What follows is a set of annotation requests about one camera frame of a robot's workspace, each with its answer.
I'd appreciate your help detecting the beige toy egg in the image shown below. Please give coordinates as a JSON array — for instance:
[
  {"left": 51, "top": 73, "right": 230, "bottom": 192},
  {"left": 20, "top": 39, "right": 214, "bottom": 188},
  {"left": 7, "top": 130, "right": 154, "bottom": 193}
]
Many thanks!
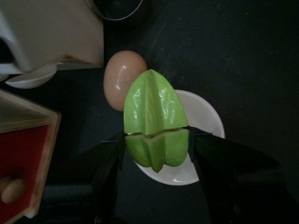
[{"left": 102, "top": 50, "right": 148, "bottom": 112}]

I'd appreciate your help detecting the green toy starfruit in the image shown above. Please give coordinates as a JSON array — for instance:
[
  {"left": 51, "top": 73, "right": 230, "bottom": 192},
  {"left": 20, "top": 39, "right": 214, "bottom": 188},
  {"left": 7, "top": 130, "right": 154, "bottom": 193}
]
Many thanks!
[{"left": 123, "top": 68, "right": 191, "bottom": 173}]

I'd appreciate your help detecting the wooden drawer box red front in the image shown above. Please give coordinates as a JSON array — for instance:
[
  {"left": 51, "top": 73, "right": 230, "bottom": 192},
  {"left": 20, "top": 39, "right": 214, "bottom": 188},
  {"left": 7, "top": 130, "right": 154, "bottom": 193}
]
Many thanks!
[{"left": 0, "top": 88, "right": 63, "bottom": 224}]

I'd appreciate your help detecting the small white bowl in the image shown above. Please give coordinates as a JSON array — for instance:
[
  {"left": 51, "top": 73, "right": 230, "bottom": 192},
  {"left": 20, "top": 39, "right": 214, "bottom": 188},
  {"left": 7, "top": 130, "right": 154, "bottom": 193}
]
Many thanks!
[{"left": 4, "top": 62, "right": 60, "bottom": 89}]

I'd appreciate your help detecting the dark round metal-rimmed pan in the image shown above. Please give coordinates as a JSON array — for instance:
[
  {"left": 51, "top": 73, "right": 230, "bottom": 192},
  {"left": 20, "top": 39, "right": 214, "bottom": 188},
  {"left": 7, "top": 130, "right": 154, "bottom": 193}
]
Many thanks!
[{"left": 86, "top": 0, "right": 146, "bottom": 22}]

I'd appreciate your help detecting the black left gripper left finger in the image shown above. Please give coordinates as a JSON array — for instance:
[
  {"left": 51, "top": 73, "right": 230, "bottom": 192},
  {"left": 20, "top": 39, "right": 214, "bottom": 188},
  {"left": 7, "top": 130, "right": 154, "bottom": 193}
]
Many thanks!
[{"left": 76, "top": 132, "right": 127, "bottom": 224}]

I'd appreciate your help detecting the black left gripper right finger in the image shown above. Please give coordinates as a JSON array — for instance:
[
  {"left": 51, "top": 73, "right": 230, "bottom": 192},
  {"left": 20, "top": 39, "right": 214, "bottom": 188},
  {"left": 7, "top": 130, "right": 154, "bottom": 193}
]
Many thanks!
[{"left": 187, "top": 125, "right": 299, "bottom": 224}]

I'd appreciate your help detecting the white oval plate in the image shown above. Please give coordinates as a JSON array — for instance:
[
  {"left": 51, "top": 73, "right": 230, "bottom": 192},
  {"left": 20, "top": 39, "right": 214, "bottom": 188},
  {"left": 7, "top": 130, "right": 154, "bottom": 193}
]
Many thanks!
[{"left": 135, "top": 88, "right": 227, "bottom": 186}]

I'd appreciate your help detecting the white plastic toy appliance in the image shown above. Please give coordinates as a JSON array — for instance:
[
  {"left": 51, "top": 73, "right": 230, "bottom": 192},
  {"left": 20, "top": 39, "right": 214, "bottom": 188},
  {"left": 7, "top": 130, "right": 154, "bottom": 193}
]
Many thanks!
[{"left": 0, "top": 0, "right": 106, "bottom": 75}]

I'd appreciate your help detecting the round wooden drawer knob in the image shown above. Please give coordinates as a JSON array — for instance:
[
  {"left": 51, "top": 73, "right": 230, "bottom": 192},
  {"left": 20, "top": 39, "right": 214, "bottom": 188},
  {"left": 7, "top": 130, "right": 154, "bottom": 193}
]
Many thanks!
[{"left": 0, "top": 175, "right": 28, "bottom": 205}]

